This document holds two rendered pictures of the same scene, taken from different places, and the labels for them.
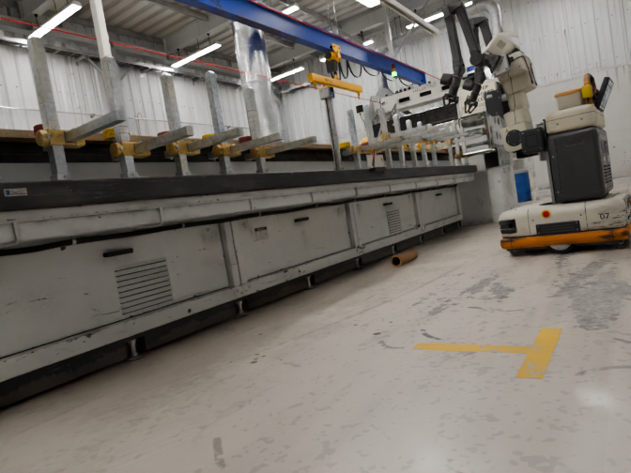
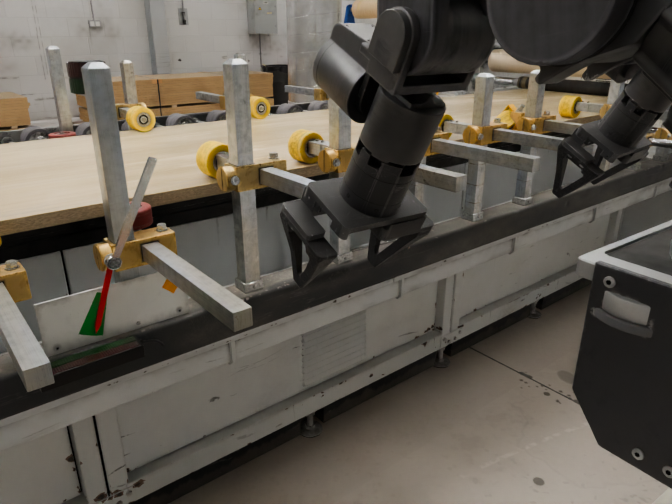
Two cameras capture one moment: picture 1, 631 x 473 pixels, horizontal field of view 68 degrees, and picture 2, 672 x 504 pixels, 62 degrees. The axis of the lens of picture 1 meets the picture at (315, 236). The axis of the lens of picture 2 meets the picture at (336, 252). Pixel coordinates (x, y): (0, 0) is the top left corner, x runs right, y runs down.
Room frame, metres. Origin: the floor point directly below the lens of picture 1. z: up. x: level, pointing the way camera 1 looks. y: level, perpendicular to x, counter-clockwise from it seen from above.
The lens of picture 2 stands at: (2.59, -1.13, 1.22)
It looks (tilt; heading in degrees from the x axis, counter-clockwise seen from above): 22 degrees down; 16
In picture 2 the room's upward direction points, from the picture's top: straight up
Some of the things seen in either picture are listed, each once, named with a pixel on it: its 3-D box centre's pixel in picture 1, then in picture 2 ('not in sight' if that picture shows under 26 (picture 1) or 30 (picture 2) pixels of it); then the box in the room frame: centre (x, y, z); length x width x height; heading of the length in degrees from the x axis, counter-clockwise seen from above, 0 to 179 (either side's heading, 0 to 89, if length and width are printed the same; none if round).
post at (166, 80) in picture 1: (176, 132); not in sight; (1.93, 0.49, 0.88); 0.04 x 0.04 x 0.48; 55
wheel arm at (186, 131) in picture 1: (149, 144); not in sight; (1.71, 0.53, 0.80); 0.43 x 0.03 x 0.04; 55
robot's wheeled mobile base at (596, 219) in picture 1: (566, 221); not in sight; (2.93, -1.57, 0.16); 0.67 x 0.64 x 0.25; 52
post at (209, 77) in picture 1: (218, 125); not in sight; (2.14, 0.35, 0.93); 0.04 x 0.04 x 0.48; 55
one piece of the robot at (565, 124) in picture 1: (574, 149); not in sight; (2.87, -1.64, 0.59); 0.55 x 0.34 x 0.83; 142
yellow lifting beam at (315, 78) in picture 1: (337, 83); not in sight; (8.43, -0.82, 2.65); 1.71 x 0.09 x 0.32; 145
